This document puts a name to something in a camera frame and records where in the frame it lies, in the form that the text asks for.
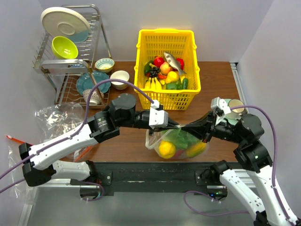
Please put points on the crumpled clear plastic bag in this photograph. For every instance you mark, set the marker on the crumpled clear plastic bag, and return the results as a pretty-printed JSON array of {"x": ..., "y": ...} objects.
[{"x": 58, "y": 119}]

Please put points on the patterned grey bowl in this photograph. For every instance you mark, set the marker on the patterned grey bowl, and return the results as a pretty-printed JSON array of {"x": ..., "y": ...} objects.
[{"x": 95, "y": 98}]

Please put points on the mint green saucer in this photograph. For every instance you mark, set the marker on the mint green saucer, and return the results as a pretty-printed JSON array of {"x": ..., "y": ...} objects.
[{"x": 231, "y": 121}]

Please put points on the yellow toy fruit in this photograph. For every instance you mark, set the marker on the yellow toy fruit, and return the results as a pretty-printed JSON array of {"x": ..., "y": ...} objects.
[{"x": 172, "y": 77}]

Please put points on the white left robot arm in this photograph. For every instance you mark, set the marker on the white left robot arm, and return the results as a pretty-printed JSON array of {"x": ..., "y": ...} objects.
[{"x": 43, "y": 163}]

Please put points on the toy peach apple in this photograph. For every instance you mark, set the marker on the toy peach apple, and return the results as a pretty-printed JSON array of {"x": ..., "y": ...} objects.
[{"x": 165, "y": 68}]

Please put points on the green bell pepper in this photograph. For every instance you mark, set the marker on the green bell pepper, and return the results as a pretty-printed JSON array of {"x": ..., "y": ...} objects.
[{"x": 174, "y": 86}]

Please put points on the large cream blue plate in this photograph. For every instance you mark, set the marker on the large cream blue plate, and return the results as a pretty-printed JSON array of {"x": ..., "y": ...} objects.
[{"x": 61, "y": 21}]

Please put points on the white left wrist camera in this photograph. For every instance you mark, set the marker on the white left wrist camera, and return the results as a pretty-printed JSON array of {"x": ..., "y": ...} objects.
[{"x": 158, "y": 118}]

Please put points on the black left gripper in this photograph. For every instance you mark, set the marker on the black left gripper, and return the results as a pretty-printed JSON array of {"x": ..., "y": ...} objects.
[{"x": 171, "y": 124}]

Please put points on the cream ceramic bowl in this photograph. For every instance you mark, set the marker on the cream ceramic bowl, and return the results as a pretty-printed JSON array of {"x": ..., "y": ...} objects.
[{"x": 121, "y": 75}]

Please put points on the grey toy fish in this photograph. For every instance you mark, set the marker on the grey toy fish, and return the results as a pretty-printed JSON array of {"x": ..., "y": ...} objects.
[{"x": 174, "y": 63}]

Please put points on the red toy dragon fruit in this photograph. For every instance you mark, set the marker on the red toy dragon fruit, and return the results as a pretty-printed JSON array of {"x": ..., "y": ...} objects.
[{"x": 178, "y": 154}]

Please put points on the cream speckled mug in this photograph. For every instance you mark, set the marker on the cream speckled mug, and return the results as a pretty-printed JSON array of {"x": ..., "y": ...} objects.
[{"x": 235, "y": 113}]

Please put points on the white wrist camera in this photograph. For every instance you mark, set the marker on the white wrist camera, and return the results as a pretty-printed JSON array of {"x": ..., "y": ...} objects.
[
  {"x": 220, "y": 109},
  {"x": 158, "y": 118}
]

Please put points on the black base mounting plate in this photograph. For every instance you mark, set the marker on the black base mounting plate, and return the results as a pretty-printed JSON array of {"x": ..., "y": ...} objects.
[{"x": 156, "y": 177}]

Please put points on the metal dish rack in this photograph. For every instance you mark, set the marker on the metal dish rack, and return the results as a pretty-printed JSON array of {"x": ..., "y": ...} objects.
[{"x": 70, "y": 77}]

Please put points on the teal patterned small bowl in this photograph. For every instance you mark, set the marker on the teal patterned small bowl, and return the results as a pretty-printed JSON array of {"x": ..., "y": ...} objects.
[{"x": 104, "y": 65}]

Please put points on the green toy lettuce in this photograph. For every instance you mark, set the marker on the green toy lettuce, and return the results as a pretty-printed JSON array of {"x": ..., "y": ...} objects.
[{"x": 181, "y": 139}]

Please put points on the yellow toy bananas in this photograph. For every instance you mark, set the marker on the yellow toy bananas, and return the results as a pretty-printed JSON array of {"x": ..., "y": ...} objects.
[{"x": 153, "y": 84}]

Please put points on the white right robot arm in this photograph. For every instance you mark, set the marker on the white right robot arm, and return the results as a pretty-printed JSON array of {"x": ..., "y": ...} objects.
[{"x": 267, "y": 208}]

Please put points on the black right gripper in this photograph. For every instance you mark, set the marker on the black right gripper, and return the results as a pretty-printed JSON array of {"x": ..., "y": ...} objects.
[{"x": 204, "y": 128}]

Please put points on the lime green bowl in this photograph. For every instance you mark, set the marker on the lime green bowl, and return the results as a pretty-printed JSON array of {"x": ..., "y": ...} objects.
[{"x": 64, "y": 48}]

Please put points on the long dark cucumber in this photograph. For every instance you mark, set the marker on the long dark cucumber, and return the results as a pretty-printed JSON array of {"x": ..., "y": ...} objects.
[{"x": 147, "y": 67}]

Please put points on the dotted clear zip bag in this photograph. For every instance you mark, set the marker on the dotted clear zip bag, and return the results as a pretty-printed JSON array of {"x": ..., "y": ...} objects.
[{"x": 153, "y": 140}]

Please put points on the small green cucumber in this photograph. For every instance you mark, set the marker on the small green cucumber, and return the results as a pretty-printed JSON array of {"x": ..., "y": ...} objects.
[{"x": 185, "y": 83}]

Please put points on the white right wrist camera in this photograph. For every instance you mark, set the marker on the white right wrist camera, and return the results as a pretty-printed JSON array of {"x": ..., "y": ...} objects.
[{"x": 220, "y": 109}]

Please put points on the black toy grapes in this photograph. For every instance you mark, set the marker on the black toy grapes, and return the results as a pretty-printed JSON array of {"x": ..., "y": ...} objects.
[{"x": 154, "y": 72}]

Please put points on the yellow plastic basket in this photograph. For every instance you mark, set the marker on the yellow plastic basket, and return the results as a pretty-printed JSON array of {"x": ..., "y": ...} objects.
[{"x": 181, "y": 44}]

